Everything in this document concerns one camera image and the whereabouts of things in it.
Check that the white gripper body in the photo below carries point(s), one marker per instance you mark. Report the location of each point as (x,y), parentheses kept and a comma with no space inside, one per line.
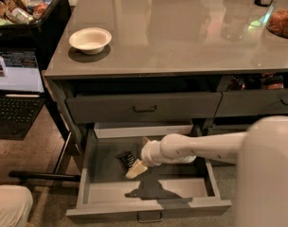
(148,154)

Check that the black rxbar chocolate bar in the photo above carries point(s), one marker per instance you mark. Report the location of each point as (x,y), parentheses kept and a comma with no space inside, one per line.
(127,159)

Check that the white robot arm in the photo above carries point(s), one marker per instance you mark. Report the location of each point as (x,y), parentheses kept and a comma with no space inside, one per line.
(260,154)

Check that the open grey middle drawer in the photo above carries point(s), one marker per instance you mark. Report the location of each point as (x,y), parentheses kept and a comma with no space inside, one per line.
(167,191)

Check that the grey top left drawer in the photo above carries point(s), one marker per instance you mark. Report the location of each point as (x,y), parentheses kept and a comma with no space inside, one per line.
(143,107)

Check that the grey top right drawer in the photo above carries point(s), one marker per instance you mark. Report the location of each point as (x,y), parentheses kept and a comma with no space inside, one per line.
(253,102)

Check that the snack bags in drawer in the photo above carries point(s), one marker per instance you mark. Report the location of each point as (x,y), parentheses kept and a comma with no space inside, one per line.
(267,81)

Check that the black cart stand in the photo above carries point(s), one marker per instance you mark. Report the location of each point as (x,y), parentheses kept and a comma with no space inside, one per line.
(64,151)

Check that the white paper bowl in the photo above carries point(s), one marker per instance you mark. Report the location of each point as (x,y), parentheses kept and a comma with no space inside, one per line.
(90,41)

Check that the black laptop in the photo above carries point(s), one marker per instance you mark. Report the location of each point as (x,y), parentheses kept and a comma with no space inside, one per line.
(21,93)

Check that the black bin with snacks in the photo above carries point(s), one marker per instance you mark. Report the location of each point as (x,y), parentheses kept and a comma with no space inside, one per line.
(41,29)

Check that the glass jar with snacks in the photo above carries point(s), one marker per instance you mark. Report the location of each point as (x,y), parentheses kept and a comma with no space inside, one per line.
(278,20)

